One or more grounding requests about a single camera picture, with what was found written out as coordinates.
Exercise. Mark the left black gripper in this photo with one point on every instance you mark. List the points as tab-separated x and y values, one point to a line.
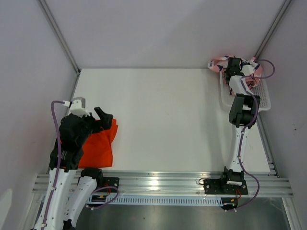
105	119

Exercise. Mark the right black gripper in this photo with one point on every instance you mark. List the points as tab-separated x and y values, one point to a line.
240	68

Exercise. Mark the pink patterned shorts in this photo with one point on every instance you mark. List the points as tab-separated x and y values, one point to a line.
219	65

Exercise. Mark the orange shorts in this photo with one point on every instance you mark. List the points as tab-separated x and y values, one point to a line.
97	150

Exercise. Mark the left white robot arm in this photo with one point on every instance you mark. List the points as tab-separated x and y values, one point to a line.
60	210

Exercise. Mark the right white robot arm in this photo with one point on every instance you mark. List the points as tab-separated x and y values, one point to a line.
243	115

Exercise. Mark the white plastic basket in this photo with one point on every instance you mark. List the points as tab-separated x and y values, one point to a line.
261	90

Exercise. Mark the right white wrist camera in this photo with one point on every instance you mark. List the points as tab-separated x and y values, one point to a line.
247	70

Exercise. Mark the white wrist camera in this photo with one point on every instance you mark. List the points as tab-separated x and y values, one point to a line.
247	70
77	107

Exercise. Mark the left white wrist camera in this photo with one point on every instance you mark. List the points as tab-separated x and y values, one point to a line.
77	107

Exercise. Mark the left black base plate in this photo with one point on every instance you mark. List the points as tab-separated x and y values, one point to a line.
110	183

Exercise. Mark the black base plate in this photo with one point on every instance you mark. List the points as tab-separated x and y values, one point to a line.
110	183
223	187

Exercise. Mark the slotted cable duct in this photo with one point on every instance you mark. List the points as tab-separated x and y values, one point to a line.
156	200

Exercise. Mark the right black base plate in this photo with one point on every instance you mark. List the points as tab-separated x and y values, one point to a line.
223	187

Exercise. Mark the aluminium mounting rail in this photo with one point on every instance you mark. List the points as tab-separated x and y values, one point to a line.
186	184

